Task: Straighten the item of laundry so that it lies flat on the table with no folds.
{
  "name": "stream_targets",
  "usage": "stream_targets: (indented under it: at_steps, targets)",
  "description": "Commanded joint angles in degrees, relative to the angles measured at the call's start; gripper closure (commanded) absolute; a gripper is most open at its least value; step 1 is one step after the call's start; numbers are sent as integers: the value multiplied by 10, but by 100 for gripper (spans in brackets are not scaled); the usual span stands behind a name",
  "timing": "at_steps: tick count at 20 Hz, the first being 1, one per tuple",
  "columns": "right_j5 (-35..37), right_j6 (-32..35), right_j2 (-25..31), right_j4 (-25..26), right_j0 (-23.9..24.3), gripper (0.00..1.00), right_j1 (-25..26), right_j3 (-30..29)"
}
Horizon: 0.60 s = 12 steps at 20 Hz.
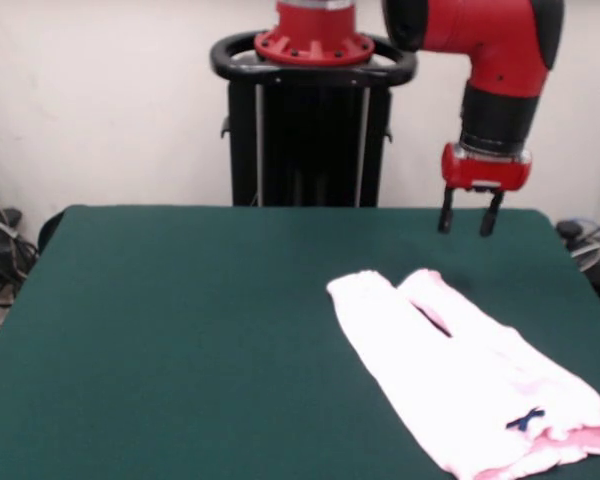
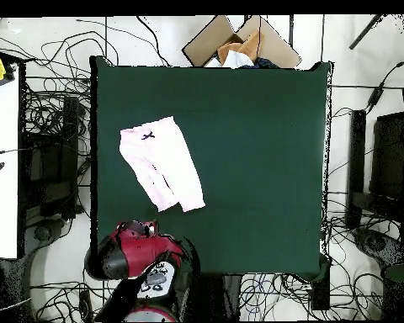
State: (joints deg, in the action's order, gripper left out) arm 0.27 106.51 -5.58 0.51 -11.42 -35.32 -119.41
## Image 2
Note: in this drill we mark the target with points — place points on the pink baby pants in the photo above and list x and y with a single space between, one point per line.
161 161

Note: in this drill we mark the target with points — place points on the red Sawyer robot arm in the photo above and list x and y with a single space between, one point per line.
138 252

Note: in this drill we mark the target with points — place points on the black flat monitor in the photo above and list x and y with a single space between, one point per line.
389 158

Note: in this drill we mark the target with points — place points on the grey round stand base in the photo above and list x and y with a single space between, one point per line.
45 232

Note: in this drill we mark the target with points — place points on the black equipment rack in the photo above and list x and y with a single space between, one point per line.
50 168

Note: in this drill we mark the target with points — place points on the dark green table cloth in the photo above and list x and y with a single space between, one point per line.
256 151

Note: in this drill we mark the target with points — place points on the white side table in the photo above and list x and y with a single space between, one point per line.
1 202

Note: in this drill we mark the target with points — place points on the white cloth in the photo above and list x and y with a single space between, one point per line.
235 60

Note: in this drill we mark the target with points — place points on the open cardboard box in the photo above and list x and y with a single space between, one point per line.
208 37

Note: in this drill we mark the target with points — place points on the dark blue cloth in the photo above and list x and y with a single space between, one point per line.
264 63

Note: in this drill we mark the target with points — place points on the orange cloth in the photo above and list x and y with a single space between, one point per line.
249 45

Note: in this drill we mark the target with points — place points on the black long bar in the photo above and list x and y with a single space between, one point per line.
356 161

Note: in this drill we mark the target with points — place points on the black power adapter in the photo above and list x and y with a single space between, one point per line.
375 95

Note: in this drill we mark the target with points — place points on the dark thin pole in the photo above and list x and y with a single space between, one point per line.
365 32

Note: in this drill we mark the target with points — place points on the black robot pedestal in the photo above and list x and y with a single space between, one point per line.
212 297

